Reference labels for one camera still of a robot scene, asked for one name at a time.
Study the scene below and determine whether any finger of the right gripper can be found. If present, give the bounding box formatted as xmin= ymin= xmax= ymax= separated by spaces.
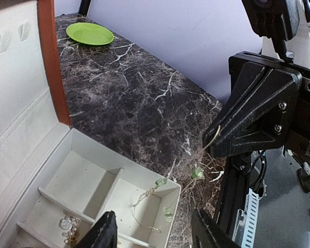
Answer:
xmin=203 ymin=62 xmax=302 ymax=158

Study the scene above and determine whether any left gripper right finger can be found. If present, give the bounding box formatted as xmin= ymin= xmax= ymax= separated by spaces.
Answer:
xmin=191 ymin=209 xmax=238 ymax=248

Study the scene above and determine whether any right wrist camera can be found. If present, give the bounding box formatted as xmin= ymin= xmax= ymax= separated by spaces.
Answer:
xmin=242 ymin=0 xmax=300 ymax=62

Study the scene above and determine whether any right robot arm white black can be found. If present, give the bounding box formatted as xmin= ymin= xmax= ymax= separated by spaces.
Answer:
xmin=203 ymin=1 xmax=310 ymax=236

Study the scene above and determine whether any green plate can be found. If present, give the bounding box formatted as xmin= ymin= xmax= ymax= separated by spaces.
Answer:
xmin=66 ymin=22 xmax=114 ymax=45

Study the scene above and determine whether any white slotted cable duct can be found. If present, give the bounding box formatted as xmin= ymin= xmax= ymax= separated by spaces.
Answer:
xmin=232 ymin=189 xmax=259 ymax=248

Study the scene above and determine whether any green bead necklace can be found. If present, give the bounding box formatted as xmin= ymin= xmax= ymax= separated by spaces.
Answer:
xmin=131 ymin=123 xmax=223 ymax=235

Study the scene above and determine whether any silver ring in box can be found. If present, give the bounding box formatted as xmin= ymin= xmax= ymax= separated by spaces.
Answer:
xmin=59 ymin=210 xmax=81 ymax=245

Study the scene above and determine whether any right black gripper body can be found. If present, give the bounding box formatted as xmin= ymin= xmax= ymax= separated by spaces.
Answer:
xmin=228 ymin=52 xmax=310 ymax=156

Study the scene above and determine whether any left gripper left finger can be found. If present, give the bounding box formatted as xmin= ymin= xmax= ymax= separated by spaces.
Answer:
xmin=75 ymin=211 xmax=117 ymax=248

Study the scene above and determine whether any right black frame post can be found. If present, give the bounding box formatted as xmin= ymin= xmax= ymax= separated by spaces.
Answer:
xmin=78 ymin=0 xmax=91 ymax=16

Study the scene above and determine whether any red jewelry box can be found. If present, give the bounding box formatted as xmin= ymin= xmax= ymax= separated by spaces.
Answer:
xmin=0 ymin=1 xmax=181 ymax=247

